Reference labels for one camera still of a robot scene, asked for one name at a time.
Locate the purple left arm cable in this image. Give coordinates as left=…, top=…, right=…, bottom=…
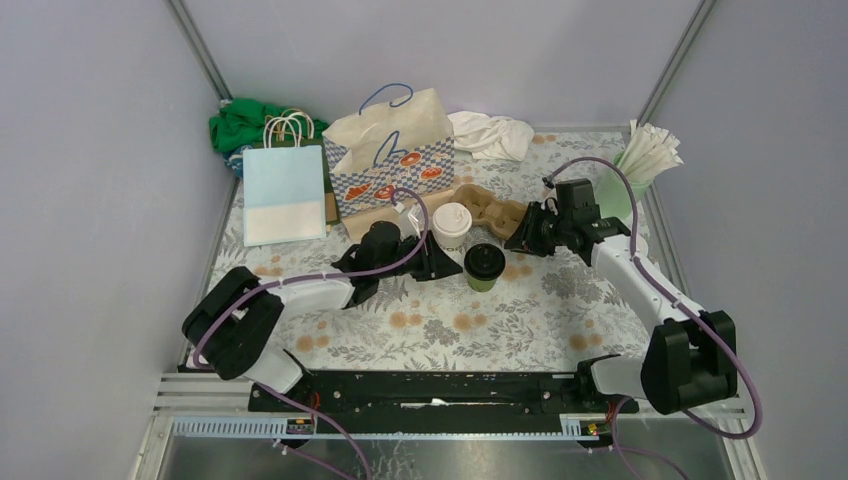
left=192, top=187, right=432, bottom=480

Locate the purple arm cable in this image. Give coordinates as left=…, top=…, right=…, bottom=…
left=192, top=187, right=432, bottom=480
left=543, top=156, right=764, bottom=480

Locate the stack of brown cup carriers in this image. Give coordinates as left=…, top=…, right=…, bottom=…
left=450, top=184, right=528, bottom=240

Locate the blue checkered paper bag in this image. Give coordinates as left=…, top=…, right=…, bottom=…
left=322, top=82, right=455, bottom=221

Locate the green cloth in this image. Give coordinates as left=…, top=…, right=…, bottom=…
left=208, top=98, right=308, bottom=153

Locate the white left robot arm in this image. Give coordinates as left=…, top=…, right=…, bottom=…
left=181, top=221, right=463, bottom=411

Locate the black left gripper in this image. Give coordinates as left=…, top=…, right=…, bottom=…
left=375, top=229, right=462, bottom=281

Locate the floral tablecloth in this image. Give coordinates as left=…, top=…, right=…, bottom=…
left=209, top=132, right=650, bottom=371

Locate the white paper coffee cup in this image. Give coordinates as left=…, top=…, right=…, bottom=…
left=434, top=231, right=467, bottom=251

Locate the light blue paper bag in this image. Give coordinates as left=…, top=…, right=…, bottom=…
left=243, top=110, right=326, bottom=247

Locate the green straw holder cup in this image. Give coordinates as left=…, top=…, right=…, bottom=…
left=593, top=151, right=652, bottom=224

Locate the black coffee lid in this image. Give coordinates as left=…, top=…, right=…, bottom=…
left=464, top=243, right=506, bottom=281

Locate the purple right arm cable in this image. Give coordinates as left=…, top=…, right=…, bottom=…
left=543, top=156, right=764, bottom=480

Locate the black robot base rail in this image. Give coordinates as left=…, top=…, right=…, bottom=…
left=286, top=366, right=621, bottom=435

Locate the white coffee lid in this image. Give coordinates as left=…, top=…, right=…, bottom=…
left=433, top=202, right=472, bottom=236

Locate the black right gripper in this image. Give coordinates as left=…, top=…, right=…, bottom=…
left=502, top=202, right=571, bottom=259

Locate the green paper coffee cup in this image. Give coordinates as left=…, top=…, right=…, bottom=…
left=465, top=269, right=503, bottom=292

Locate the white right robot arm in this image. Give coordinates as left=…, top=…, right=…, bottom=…
left=505, top=179, right=738, bottom=414

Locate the bundle of white wrapped straws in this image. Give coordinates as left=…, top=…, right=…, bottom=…
left=614, top=120, right=684, bottom=183

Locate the white cloth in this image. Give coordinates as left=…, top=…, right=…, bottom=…
left=448, top=111, right=535, bottom=161

